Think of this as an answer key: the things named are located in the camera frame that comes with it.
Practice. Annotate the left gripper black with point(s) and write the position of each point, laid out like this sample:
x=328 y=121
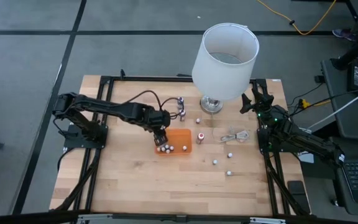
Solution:
x=160 y=121

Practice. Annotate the translucent orange plastic bin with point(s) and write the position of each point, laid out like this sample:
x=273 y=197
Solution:
x=180 y=137

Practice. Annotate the black desk leg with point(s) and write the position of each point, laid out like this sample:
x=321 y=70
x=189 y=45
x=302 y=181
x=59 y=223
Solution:
x=353 y=53

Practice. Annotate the white shade silver table lamp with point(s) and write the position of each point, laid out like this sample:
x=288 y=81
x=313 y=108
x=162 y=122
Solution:
x=225 y=62

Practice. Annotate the black flat pad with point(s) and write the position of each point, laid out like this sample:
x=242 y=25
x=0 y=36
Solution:
x=297 y=189

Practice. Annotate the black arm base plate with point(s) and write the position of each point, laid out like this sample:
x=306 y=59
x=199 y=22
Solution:
x=263 y=148
x=82 y=143

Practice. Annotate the person's shoe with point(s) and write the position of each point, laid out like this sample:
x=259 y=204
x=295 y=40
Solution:
x=343 y=33

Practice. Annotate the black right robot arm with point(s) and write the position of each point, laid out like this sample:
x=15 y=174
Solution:
x=306 y=140

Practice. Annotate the white rod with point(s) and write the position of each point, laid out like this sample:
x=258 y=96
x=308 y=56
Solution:
x=343 y=106

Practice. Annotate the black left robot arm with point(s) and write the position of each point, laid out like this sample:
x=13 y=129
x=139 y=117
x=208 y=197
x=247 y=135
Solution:
x=110 y=107

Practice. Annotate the tall orange-capped food coloring bottle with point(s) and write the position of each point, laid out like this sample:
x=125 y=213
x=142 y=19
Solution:
x=200 y=137

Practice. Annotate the tall pink-capped food coloring bottle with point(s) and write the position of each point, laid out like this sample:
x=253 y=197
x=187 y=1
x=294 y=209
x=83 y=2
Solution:
x=182 y=114

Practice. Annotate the grey side desk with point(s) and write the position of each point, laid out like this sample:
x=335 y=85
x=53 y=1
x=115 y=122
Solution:
x=353 y=124

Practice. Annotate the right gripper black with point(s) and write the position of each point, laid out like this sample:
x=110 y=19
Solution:
x=263 y=102

